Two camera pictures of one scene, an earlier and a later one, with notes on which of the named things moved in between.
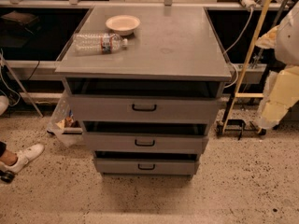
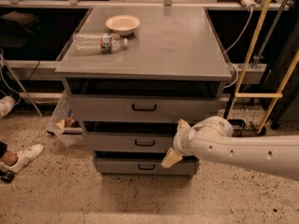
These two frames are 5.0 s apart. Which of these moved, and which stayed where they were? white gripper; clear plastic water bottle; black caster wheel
Moved: white gripper
Stayed: clear plastic water bottle; black caster wheel
